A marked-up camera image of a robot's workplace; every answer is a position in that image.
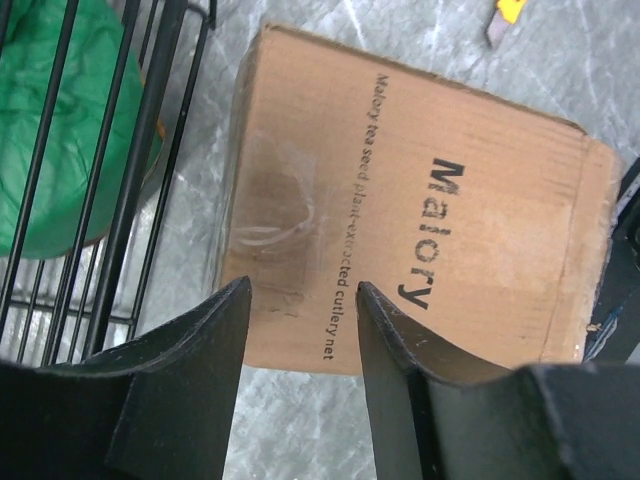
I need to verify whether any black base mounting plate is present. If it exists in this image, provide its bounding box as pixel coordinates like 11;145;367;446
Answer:
583;162;639;362

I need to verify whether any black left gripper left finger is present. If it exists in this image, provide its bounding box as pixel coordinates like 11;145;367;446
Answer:
1;277;251;479

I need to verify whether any black wire rack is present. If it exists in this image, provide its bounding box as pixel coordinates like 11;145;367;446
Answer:
1;1;217;367

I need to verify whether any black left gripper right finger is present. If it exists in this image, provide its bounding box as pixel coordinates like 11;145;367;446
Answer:
357;282;639;479

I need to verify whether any green wrapped round package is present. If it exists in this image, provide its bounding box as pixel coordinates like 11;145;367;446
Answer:
1;1;143;259

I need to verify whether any brown cardboard express box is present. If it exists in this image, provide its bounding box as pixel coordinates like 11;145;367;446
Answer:
221;24;621;374

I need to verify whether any yellow utility knife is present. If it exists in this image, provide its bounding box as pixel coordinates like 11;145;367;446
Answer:
485;0;527;48

